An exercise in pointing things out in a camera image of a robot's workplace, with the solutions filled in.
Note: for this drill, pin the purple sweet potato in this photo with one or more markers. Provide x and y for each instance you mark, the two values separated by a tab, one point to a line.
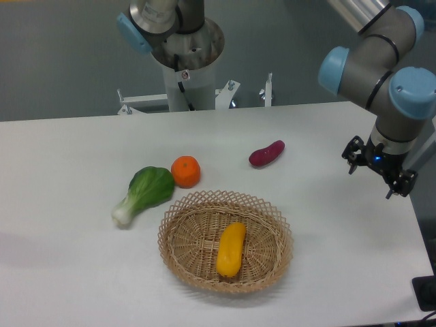
265	156

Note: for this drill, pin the yellow mango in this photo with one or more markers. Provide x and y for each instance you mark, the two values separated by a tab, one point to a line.
229	257

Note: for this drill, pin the black device at table edge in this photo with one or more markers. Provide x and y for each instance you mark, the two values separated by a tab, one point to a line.
424	289

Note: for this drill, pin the orange fruit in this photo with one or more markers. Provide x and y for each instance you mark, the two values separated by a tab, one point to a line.
186	171

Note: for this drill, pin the white metal frame bracket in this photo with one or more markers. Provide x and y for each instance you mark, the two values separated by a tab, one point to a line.
224	99

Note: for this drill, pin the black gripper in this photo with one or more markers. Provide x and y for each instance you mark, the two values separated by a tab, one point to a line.
384	156

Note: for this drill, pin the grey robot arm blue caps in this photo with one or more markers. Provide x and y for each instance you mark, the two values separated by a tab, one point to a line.
403	100

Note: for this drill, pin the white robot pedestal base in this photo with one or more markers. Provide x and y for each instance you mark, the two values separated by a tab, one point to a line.
188	63

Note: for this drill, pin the woven wicker basket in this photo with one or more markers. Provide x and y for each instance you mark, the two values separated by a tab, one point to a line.
191	229

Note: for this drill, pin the green bok choy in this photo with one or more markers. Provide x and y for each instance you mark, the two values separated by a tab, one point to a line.
150	187

